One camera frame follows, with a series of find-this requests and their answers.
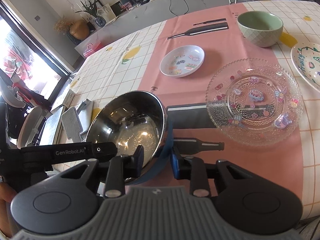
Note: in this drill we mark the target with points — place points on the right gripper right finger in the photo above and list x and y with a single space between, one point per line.
192 169

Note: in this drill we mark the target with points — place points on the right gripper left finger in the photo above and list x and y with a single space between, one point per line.
120 168

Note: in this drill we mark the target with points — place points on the blue steel bowl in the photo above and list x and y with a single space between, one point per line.
132 119

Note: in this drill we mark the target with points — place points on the clear glass plate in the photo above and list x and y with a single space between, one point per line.
254 102

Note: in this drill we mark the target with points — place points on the small white sticker dish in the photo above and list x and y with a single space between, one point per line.
182 61

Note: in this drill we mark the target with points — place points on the green ceramic bowl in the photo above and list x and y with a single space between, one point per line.
261 28

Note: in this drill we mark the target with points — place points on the white painted fruit plate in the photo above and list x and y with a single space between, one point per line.
305 57

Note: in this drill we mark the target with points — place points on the person left hand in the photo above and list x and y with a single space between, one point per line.
7 195

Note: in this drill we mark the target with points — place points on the grey phone stand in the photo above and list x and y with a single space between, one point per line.
77 120

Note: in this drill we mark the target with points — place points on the white small box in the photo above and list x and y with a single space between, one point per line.
64 99

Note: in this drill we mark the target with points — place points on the lemon checkered tablecloth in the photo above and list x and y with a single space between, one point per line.
132 63

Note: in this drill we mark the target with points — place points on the pink storage box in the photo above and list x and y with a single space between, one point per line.
92 48

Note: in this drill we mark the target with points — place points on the brown round vase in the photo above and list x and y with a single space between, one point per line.
79 30

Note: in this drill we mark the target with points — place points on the blue vase with plant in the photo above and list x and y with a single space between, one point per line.
90 7

